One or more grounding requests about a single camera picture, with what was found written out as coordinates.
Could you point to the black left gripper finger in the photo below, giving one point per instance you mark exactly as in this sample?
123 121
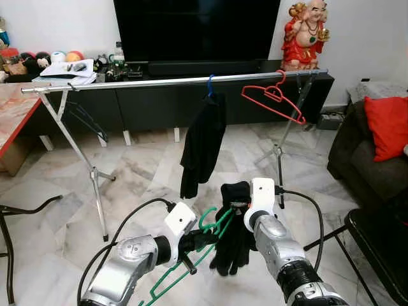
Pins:
204 240

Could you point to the green plastic hanger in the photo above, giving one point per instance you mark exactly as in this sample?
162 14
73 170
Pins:
185 268

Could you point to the navy blue garment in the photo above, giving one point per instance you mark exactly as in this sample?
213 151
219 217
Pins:
233 236

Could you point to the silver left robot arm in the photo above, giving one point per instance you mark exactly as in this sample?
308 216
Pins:
127 268

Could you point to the red plastic hanger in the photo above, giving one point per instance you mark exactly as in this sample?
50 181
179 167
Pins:
280 105

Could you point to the blue plastic hanger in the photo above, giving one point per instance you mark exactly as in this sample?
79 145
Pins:
210 86

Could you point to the thin black hanger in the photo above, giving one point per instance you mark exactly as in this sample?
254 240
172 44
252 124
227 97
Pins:
86 118

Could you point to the black t-shirt with logo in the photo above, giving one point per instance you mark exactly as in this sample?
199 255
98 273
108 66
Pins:
204 146

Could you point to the dark brown sofa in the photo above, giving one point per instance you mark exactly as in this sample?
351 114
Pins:
366 172

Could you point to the black TV console cabinet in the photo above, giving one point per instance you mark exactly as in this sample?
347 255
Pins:
153 102

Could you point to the black metal chair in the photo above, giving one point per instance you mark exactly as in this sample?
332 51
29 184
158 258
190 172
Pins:
376 248

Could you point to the red cushion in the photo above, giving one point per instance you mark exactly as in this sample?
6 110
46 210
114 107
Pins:
389 127

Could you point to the marble top side table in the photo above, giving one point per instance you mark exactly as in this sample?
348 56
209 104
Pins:
373 90

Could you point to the red laughing Buddha statue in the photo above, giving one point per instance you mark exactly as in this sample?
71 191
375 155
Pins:
305 38

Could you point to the black flat screen television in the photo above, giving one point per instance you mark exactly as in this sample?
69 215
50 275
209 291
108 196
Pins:
197 29

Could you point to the brown cardboard box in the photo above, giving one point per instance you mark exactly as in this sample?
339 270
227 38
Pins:
13 156

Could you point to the small clear bottle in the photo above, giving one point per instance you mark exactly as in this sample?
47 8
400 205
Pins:
118 52

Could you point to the stack of white papers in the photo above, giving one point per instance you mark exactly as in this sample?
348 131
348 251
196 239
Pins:
67 70

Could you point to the marble pattern folding table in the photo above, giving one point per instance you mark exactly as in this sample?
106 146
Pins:
16 111

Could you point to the orange yellow plush ball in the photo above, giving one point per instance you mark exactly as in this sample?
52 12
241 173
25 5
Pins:
75 57

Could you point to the white and blue plush ball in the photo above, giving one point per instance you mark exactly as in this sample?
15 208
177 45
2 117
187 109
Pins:
58 57

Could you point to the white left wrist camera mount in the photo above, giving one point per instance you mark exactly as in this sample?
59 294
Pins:
180 220

